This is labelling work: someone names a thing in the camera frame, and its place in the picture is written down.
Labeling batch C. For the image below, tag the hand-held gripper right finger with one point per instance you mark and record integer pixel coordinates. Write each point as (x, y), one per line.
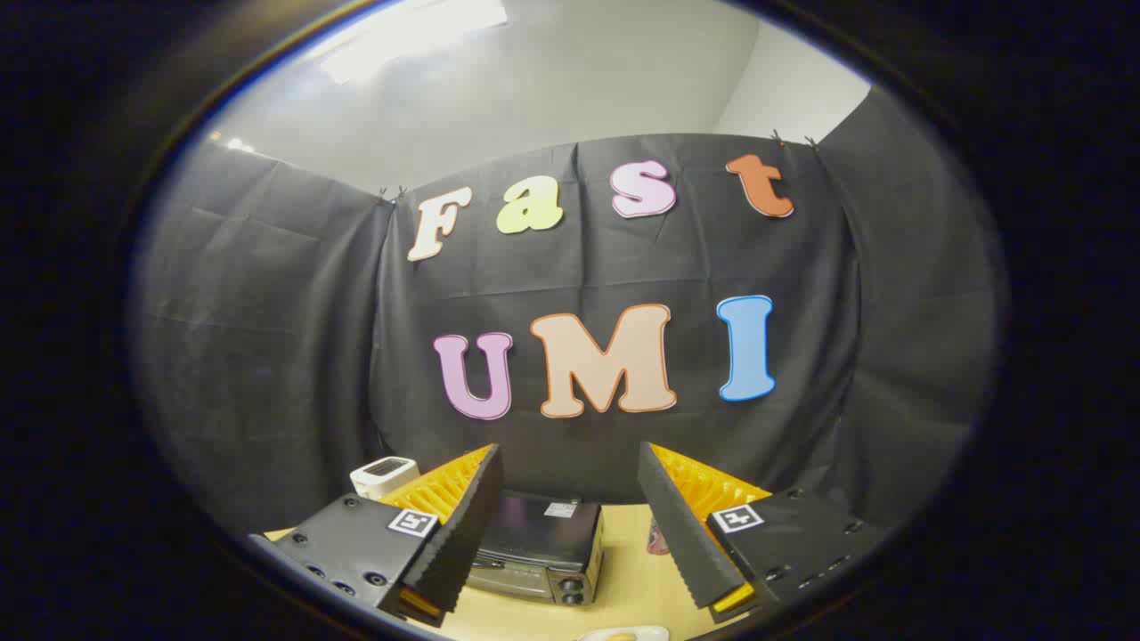
(677, 534)

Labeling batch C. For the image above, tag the white pop-up toaster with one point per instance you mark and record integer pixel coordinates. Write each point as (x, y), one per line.
(383, 472)

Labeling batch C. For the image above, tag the white plate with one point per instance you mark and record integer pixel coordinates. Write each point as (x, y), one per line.
(650, 634)

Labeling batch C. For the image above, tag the pink plastic bottle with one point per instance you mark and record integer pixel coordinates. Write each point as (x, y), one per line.
(657, 539)

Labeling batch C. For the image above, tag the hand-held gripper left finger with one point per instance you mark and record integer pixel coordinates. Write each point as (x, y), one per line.
(468, 534)

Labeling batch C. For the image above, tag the black toaster oven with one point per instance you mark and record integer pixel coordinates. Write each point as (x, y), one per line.
(534, 534)

